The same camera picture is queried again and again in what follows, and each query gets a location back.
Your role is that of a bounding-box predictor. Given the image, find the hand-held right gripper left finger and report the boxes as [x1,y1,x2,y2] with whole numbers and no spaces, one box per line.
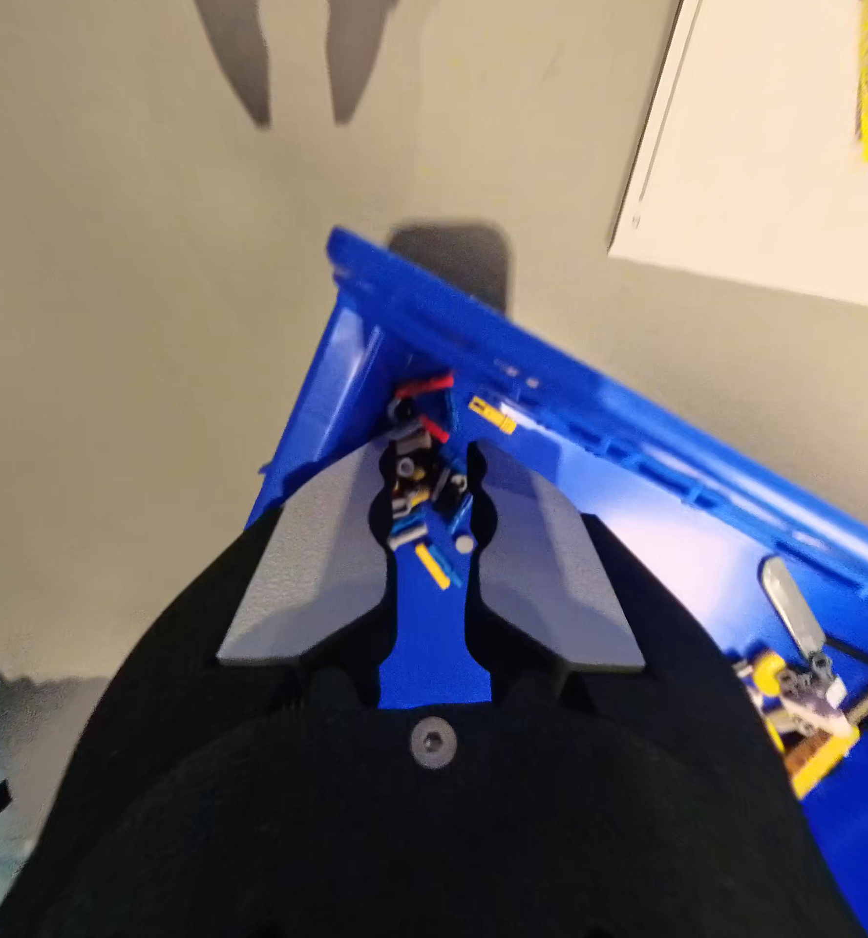
[216,440,398,666]

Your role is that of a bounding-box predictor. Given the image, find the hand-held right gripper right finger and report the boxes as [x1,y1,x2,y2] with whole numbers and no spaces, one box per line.
[466,440,647,674]

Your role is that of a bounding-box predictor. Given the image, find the cluster of small lego pieces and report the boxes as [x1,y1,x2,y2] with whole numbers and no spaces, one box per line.
[384,372,519,593]

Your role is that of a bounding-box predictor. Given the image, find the blue plastic bin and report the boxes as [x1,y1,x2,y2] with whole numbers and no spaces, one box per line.
[247,226,868,938]

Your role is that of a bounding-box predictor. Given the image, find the pile of loose lego pieces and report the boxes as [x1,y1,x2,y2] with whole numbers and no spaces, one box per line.
[730,555,868,800]

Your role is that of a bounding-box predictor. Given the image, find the lego instruction booklet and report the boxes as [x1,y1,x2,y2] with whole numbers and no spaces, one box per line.
[608,0,868,312]

